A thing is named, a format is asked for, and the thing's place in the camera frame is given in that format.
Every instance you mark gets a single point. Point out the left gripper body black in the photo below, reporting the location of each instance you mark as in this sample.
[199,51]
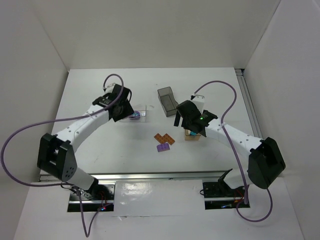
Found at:
[126,110]

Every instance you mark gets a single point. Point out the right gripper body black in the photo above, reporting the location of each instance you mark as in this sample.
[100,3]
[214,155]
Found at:
[186,116]

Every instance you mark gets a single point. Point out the purple rounded printed lego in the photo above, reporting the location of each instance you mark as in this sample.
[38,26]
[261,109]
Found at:
[135,116]

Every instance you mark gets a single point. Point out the light purple curved lego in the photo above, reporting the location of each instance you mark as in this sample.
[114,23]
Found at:
[163,147]

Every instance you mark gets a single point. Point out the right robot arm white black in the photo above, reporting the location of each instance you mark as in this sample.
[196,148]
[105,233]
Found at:
[265,161]

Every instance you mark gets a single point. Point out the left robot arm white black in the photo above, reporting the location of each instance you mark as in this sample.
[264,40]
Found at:
[56,155]

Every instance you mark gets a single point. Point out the clear plastic container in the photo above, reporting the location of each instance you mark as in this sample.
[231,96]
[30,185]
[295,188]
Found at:
[138,107]

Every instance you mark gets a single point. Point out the amber plastic container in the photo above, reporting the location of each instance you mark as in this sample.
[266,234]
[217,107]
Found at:
[188,137]

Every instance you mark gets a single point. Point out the orange flat lego plate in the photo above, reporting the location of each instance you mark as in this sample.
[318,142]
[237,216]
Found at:
[164,139]

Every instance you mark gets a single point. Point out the dark grey plastic container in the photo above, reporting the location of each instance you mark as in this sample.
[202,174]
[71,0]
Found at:
[167,101]

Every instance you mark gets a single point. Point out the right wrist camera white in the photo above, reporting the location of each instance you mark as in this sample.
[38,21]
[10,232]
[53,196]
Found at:
[199,101]

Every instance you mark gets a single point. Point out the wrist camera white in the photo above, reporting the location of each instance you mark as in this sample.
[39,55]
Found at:
[199,101]
[109,88]

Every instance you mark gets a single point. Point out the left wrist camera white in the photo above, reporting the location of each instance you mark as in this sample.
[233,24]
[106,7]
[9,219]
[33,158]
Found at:
[109,88]

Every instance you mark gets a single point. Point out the aluminium rail right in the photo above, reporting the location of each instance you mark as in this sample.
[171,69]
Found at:
[248,102]

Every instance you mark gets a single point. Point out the aluminium rail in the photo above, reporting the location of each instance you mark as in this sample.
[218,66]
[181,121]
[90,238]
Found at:
[160,175]
[248,102]

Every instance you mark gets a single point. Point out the aluminium rail front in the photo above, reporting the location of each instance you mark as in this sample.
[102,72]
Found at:
[160,175]

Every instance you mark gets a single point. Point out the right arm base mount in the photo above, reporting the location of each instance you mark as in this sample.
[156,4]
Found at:
[216,197]

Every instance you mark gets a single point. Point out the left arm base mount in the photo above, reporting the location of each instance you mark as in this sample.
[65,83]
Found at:
[91,204]

